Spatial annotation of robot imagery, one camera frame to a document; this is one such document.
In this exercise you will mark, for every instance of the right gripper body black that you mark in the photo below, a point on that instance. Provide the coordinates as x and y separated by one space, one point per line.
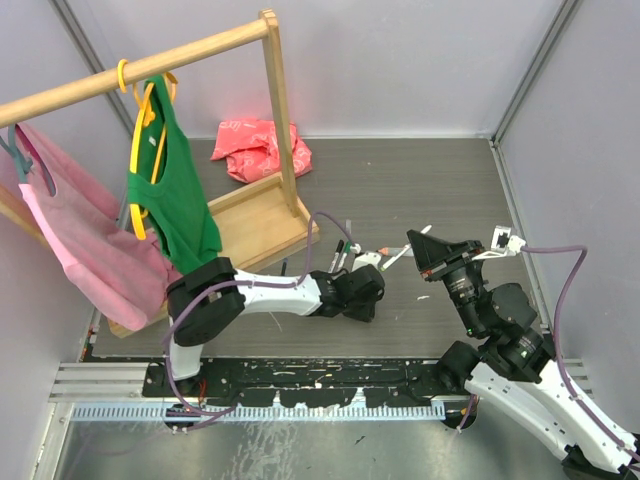
457 259

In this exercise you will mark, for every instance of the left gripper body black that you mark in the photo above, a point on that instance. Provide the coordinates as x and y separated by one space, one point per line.
360 310

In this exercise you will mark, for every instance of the white pen black tip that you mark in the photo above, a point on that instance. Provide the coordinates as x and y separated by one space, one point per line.
334 262

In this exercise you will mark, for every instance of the white pen green tip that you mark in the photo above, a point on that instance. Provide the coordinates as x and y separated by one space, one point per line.
390 261

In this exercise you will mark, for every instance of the long white green pen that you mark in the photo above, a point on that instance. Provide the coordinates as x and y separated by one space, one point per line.
342 260

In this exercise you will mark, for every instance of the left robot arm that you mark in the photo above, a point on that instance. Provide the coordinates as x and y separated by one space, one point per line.
204 302

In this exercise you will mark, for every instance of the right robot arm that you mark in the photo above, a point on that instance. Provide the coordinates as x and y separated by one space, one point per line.
516 368

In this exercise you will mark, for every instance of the grey pencil orange tip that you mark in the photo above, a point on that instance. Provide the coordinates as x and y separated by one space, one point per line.
405 251

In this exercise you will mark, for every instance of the red patterned cloth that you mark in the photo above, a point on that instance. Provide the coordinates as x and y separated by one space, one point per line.
249 147

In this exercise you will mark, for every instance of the green tank top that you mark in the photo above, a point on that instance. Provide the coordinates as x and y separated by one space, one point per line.
164 189

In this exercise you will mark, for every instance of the pink shirt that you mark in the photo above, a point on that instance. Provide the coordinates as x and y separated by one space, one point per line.
123 277

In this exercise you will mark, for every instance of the grey blue hanger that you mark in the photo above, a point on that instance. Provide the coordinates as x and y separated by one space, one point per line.
24 156

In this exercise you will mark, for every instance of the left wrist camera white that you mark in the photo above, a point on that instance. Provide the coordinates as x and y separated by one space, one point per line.
366 258

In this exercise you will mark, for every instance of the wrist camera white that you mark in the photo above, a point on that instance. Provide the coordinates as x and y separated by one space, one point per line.
504 243
366 258

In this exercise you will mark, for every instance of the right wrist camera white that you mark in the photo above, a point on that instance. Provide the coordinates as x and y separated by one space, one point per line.
504 243

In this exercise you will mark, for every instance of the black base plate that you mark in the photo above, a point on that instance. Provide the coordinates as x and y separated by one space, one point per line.
315 383

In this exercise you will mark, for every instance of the white cable duct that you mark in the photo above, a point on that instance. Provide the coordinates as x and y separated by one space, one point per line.
165 411

